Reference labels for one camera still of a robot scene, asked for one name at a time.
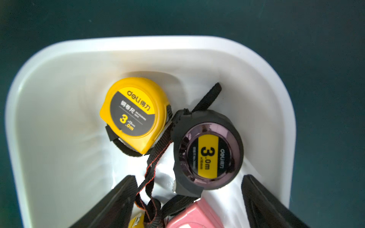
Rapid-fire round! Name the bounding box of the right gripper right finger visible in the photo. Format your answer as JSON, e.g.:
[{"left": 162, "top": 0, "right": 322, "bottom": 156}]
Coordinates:
[{"left": 241, "top": 174, "right": 308, "bottom": 228}]

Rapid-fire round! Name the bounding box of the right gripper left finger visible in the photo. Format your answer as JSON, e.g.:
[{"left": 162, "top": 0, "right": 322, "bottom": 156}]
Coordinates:
[{"left": 71, "top": 175, "right": 138, "bottom": 228}]

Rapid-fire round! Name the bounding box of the small yellow tape measure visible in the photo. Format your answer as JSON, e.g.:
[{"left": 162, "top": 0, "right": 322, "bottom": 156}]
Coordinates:
[{"left": 128, "top": 212, "right": 144, "bottom": 228}]

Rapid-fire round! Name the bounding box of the pink tape measure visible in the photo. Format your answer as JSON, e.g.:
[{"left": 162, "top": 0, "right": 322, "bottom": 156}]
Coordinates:
[{"left": 161, "top": 195, "right": 224, "bottom": 228}]

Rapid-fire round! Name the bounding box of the white plastic storage box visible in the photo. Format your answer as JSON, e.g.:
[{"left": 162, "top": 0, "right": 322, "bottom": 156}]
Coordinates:
[{"left": 5, "top": 36, "right": 296, "bottom": 228}]

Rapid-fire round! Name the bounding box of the black round tape measure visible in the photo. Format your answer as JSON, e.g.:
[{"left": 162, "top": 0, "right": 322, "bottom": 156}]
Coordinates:
[{"left": 135, "top": 83, "right": 244, "bottom": 228}]

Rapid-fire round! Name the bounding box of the yellow deli tape measure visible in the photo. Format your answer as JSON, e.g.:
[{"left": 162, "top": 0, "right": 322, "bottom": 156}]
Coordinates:
[{"left": 100, "top": 77, "right": 173, "bottom": 157}]

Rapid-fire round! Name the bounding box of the green table mat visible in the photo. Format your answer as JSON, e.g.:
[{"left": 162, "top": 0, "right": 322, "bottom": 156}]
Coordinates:
[{"left": 1, "top": 1, "right": 365, "bottom": 228}]

